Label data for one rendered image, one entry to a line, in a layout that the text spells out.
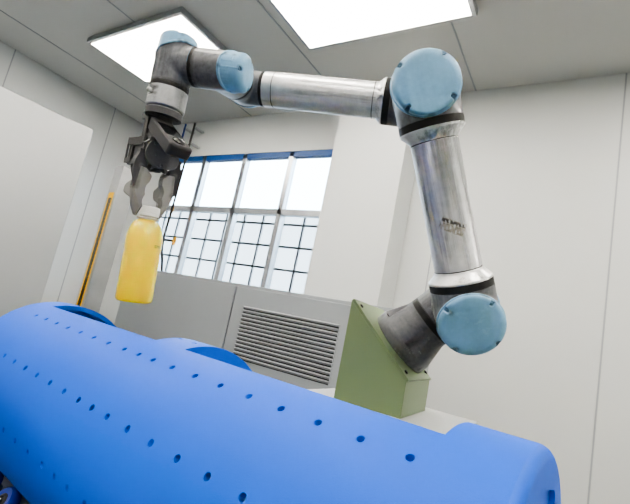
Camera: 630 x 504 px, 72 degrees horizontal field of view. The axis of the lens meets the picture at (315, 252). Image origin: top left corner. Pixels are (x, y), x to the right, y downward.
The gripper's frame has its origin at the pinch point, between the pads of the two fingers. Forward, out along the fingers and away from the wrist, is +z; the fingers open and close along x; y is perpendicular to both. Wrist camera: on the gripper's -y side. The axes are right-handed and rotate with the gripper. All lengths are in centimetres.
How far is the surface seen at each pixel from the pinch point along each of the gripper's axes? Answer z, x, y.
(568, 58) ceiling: -169, -272, -4
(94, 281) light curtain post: 23, -24, 70
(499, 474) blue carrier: 16, 11, -72
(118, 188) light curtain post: -9, -26, 72
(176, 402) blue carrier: 20.7, 16.0, -42.5
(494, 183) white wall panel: -83, -284, 34
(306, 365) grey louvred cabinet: 55, -135, 61
